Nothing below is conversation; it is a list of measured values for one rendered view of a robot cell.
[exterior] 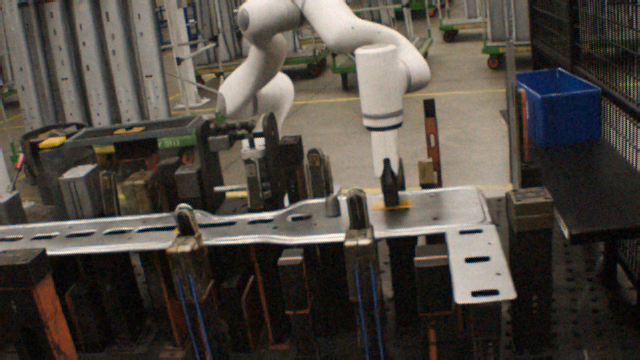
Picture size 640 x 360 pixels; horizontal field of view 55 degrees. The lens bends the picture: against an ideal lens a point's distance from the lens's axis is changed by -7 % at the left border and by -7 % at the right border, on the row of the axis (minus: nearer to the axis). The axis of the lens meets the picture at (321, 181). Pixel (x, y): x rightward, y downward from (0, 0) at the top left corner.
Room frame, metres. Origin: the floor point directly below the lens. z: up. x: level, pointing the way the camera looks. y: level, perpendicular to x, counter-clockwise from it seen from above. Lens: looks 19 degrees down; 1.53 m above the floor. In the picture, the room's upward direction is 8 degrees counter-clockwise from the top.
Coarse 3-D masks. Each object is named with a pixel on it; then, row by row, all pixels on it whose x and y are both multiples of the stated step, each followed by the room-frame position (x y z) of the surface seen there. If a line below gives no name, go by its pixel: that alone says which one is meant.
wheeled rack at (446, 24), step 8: (448, 8) 11.12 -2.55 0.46; (440, 16) 10.26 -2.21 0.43; (448, 16) 11.11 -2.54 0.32; (464, 16) 10.65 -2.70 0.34; (480, 16) 10.96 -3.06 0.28; (440, 24) 10.25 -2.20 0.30; (448, 24) 10.27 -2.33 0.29; (456, 24) 10.21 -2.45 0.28; (464, 24) 10.14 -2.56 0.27; (472, 24) 10.06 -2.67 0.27; (480, 24) 10.01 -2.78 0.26; (512, 24) 9.84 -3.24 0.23; (448, 32) 10.28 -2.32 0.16; (456, 32) 11.00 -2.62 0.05; (448, 40) 10.29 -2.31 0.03
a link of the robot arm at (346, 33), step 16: (304, 0) 1.47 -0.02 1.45; (320, 0) 1.44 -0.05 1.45; (336, 0) 1.44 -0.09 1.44; (320, 16) 1.42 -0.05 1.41; (336, 16) 1.40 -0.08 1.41; (352, 16) 1.40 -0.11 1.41; (320, 32) 1.41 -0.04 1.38; (336, 32) 1.38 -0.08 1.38; (352, 32) 1.38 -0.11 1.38; (368, 32) 1.38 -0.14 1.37; (384, 32) 1.38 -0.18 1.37; (336, 48) 1.39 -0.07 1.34; (352, 48) 1.40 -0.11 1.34; (400, 48) 1.36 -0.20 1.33; (416, 64) 1.31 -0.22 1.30; (416, 80) 1.30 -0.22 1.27
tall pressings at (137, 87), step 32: (0, 0) 5.89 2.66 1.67; (64, 0) 6.19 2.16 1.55; (96, 0) 6.14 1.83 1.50; (128, 0) 6.05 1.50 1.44; (32, 32) 6.01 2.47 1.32; (64, 32) 5.97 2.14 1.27; (96, 32) 5.92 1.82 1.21; (128, 32) 6.03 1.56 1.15; (32, 64) 5.82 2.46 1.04; (64, 64) 5.94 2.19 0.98; (96, 64) 5.86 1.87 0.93; (128, 64) 5.82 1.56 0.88; (160, 64) 5.76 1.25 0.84; (32, 96) 5.76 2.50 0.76; (64, 96) 5.94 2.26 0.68; (96, 96) 5.86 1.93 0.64; (128, 96) 5.78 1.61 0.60; (160, 96) 5.70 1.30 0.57
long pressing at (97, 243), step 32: (416, 192) 1.38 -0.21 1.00; (448, 192) 1.36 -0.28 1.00; (480, 192) 1.34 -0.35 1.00; (32, 224) 1.53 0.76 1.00; (64, 224) 1.51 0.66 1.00; (96, 224) 1.47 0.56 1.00; (128, 224) 1.44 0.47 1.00; (160, 224) 1.41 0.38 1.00; (256, 224) 1.33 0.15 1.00; (288, 224) 1.31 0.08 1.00; (320, 224) 1.28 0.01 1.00; (384, 224) 1.23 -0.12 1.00; (416, 224) 1.21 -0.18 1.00; (448, 224) 1.19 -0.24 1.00; (480, 224) 1.17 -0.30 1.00
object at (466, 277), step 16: (448, 240) 1.11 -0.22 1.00; (464, 240) 1.10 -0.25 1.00; (480, 240) 1.09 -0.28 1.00; (496, 240) 1.08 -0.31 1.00; (448, 256) 1.05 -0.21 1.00; (464, 256) 1.04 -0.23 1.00; (480, 256) 1.03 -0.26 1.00; (496, 256) 1.02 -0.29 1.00; (464, 272) 0.98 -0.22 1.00; (480, 272) 0.97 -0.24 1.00; (496, 272) 0.96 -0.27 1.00; (464, 288) 0.93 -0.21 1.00; (480, 288) 0.92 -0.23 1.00; (496, 288) 0.91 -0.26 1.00; (512, 288) 0.90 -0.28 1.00
